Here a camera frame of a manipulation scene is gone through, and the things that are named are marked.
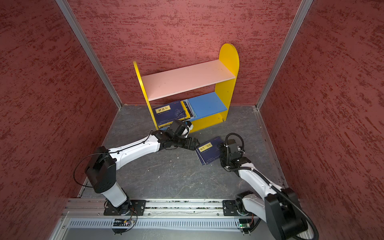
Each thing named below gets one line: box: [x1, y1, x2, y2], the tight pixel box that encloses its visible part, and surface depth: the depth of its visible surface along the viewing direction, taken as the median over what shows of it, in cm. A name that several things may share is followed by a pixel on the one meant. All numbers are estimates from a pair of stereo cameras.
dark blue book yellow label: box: [152, 100, 187, 126], surface depth 94 cm
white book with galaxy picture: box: [183, 99, 198, 119], surface depth 102 cm
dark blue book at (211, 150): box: [196, 136, 222, 165], surface depth 96 cm
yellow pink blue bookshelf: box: [133, 43, 240, 133], surface depth 83 cm
